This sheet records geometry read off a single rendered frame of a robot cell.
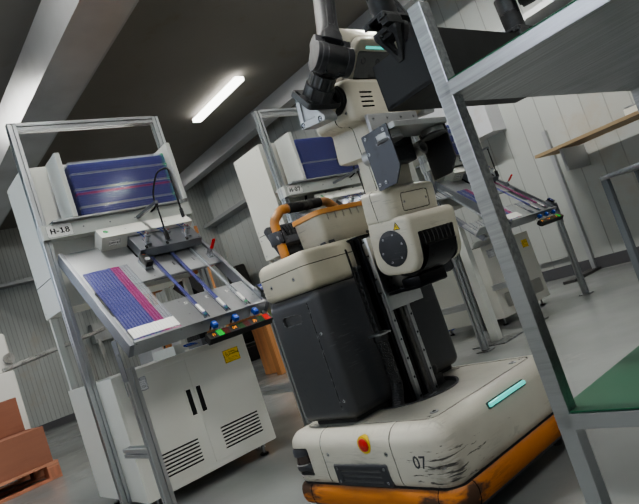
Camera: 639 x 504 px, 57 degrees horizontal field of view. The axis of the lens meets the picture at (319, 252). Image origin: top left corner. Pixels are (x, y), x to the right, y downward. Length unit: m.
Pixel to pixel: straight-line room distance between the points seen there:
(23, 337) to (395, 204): 10.03
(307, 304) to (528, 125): 5.31
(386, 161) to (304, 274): 0.41
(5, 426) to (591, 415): 4.86
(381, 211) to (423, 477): 0.71
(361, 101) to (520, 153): 5.23
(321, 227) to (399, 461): 0.74
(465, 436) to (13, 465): 4.02
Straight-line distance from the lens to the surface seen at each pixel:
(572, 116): 6.61
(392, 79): 1.40
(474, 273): 4.05
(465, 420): 1.60
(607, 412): 1.07
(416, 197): 1.75
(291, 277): 1.78
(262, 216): 3.97
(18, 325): 11.36
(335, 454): 1.83
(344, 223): 1.95
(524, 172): 6.88
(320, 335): 1.75
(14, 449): 5.12
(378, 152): 1.64
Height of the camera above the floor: 0.67
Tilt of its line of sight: 4 degrees up
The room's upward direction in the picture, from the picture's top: 19 degrees counter-clockwise
